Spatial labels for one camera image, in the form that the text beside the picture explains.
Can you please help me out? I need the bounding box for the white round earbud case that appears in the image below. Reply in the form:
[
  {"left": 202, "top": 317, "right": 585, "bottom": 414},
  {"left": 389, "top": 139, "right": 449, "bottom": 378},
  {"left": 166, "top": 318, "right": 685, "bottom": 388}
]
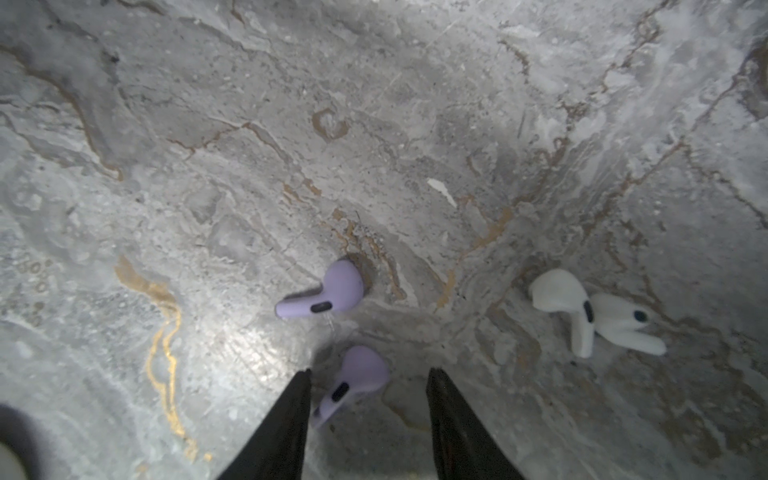
[{"left": 0, "top": 442, "right": 28, "bottom": 480}]

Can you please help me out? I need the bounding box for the purple earbud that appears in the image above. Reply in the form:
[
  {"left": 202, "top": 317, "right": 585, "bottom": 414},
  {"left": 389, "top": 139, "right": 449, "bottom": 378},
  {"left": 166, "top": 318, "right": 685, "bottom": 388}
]
[
  {"left": 310, "top": 345, "right": 390, "bottom": 428},
  {"left": 275, "top": 259, "right": 365, "bottom": 318}
]

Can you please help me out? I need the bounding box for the white earbud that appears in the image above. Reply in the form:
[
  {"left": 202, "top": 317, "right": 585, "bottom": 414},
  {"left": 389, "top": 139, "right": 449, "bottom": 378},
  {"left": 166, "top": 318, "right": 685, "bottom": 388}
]
[
  {"left": 590, "top": 292, "right": 667, "bottom": 356},
  {"left": 528, "top": 269, "right": 595, "bottom": 358}
]

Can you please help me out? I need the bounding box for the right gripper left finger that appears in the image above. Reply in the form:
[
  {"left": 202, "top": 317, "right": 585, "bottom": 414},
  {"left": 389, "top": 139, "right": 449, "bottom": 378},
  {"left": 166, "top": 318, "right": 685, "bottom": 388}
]
[{"left": 219, "top": 369, "right": 312, "bottom": 480}]

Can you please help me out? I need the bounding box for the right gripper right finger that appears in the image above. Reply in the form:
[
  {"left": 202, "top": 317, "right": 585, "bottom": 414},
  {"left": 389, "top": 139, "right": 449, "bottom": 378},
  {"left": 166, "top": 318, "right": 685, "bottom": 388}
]
[{"left": 426, "top": 368, "right": 523, "bottom": 480}]

